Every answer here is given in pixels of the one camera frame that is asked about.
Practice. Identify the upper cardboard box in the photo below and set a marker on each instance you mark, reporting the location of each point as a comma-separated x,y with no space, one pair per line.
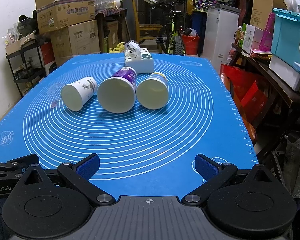
57,14

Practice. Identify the purple white paper cup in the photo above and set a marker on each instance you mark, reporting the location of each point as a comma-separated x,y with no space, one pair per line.
117,93

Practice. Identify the white paper cup grey print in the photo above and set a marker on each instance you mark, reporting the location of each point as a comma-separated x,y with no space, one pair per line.
75,95

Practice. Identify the blue silicone baking mat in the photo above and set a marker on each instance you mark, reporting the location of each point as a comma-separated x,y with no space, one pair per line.
142,152

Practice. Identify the black bicycle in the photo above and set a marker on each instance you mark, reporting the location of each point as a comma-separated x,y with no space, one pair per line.
169,39

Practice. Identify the white tissue box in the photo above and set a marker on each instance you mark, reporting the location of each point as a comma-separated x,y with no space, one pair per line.
138,58

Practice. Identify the green white carton box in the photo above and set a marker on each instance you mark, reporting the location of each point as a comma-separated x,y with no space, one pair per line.
247,37

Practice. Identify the dark wooden side table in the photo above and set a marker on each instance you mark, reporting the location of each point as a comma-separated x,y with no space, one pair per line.
289,96

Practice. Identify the red plastic bucket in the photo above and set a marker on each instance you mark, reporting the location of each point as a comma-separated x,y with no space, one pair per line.
191,44

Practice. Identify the clear plastic cup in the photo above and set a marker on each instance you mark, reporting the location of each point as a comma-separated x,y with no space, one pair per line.
54,95

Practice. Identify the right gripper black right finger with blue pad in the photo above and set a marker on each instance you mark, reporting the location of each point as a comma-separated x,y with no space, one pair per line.
216,176

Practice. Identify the lower cardboard box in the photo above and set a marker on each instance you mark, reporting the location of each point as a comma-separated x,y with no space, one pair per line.
78,39

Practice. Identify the red boxes stack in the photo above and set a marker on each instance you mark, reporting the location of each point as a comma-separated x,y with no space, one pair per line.
249,93

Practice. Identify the cardboard box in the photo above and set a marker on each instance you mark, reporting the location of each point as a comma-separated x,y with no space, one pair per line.
57,14
78,39

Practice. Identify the teal plastic storage bin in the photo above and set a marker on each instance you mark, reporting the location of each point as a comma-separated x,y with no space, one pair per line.
286,36

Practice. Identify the white paper cup yellow rim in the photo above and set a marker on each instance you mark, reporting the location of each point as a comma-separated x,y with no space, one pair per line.
152,93

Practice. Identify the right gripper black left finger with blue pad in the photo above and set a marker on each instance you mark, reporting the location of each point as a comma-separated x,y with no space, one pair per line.
77,176

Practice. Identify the black metal shelf rack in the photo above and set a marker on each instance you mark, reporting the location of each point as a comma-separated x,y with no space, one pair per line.
30,59

